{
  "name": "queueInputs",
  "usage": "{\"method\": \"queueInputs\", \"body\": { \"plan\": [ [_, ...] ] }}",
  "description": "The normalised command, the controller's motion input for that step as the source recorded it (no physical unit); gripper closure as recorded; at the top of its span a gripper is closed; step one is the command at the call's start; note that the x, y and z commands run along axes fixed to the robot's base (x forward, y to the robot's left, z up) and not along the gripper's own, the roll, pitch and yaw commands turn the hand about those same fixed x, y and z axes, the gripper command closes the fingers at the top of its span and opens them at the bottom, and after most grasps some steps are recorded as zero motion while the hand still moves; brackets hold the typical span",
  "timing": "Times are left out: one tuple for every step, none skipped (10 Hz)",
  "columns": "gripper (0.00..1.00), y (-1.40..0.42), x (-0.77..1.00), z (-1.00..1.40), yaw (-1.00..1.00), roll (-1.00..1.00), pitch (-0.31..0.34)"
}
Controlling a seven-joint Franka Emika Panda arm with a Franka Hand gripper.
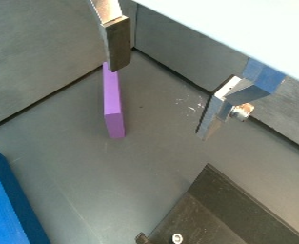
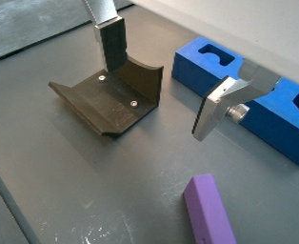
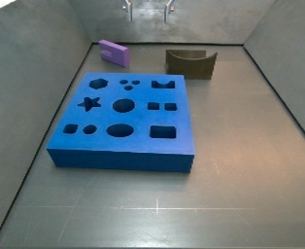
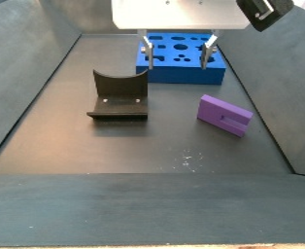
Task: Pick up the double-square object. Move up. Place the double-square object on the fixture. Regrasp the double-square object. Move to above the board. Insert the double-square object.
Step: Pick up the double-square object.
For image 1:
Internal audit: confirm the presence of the blue foam shape board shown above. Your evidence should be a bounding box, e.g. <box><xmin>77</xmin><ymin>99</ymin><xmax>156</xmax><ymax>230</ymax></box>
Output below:
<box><xmin>0</xmin><ymin>153</ymin><xmax>50</xmax><ymax>244</ymax></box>

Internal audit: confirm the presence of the black curved holder stand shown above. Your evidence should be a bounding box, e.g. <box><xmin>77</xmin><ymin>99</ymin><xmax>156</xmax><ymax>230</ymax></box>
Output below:
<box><xmin>134</xmin><ymin>165</ymin><xmax>299</xmax><ymax>244</ymax></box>

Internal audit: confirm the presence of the purple double-square peg object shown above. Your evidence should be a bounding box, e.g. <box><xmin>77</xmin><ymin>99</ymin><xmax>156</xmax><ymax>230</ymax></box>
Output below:
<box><xmin>102</xmin><ymin>62</ymin><xmax>125</xmax><ymax>138</ymax></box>

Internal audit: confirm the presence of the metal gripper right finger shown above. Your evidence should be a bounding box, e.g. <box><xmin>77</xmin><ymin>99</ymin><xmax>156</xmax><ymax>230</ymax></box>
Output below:
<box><xmin>196</xmin><ymin>58</ymin><xmax>285</xmax><ymax>140</ymax></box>

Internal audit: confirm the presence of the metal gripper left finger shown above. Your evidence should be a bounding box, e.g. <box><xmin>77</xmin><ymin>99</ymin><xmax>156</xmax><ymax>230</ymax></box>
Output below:
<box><xmin>86</xmin><ymin>0</ymin><xmax>130</xmax><ymax>71</ymax></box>

